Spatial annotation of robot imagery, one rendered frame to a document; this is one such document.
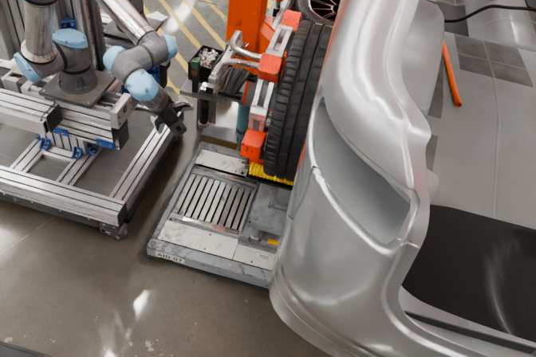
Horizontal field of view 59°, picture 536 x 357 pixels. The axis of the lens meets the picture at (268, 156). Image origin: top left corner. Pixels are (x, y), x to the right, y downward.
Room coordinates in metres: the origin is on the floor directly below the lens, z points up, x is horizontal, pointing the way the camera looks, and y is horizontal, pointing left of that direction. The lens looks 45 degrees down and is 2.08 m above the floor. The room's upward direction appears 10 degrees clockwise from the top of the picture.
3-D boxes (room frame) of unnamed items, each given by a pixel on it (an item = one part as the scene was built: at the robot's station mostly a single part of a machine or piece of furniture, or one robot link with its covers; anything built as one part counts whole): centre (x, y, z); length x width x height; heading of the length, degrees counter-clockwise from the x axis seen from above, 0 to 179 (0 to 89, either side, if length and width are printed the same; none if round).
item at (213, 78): (1.51, 0.17, 1.03); 0.19 x 0.18 x 0.11; 84
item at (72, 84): (1.49, 0.82, 0.87); 0.15 x 0.15 x 0.10
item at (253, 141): (1.28, 0.06, 0.85); 0.09 x 0.08 x 0.07; 174
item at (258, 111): (1.60, 0.04, 0.85); 0.54 x 0.07 x 0.54; 174
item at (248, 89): (1.60, 0.11, 0.85); 0.21 x 0.14 x 0.14; 84
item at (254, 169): (1.47, -0.05, 0.51); 0.29 x 0.06 x 0.06; 84
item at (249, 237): (1.58, -0.13, 0.13); 0.50 x 0.36 x 0.10; 174
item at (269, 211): (1.58, -0.13, 0.32); 0.40 x 0.30 x 0.28; 174
